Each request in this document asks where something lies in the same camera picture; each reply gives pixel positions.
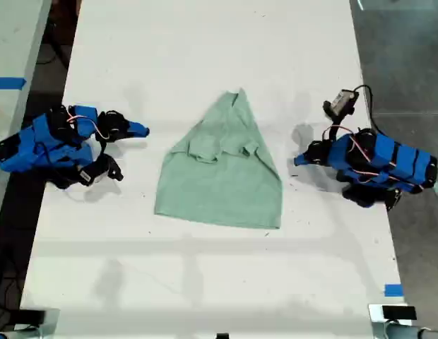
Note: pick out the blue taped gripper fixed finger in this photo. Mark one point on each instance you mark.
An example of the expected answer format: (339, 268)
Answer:
(305, 156)
(137, 126)

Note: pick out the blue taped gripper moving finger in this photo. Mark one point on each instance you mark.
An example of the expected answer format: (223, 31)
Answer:
(136, 133)
(305, 162)

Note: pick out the pale green t-shirt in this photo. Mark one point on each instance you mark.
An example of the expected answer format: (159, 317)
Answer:
(222, 183)

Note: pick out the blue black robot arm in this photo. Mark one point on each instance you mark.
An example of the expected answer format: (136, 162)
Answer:
(388, 159)
(24, 152)

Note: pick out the long blue tape strip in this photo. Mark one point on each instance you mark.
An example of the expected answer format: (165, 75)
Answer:
(8, 83)

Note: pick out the pale side table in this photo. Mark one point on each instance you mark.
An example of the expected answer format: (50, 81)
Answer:
(14, 35)

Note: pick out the short blue tape strip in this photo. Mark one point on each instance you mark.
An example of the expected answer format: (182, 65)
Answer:
(393, 290)

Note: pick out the metal table clamp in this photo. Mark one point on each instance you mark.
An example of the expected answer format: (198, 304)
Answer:
(376, 318)
(51, 325)

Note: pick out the small black block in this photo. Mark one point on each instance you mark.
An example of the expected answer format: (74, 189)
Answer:
(222, 336)

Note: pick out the grey metal tube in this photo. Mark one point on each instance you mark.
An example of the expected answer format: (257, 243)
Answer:
(409, 332)
(14, 333)

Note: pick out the black camera stalk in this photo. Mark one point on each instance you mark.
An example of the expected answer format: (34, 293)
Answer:
(334, 129)

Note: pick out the black camera box white label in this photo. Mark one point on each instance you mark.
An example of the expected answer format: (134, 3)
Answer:
(99, 169)

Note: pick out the grey black camera box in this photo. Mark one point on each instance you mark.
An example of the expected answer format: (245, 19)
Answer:
(341, 100)

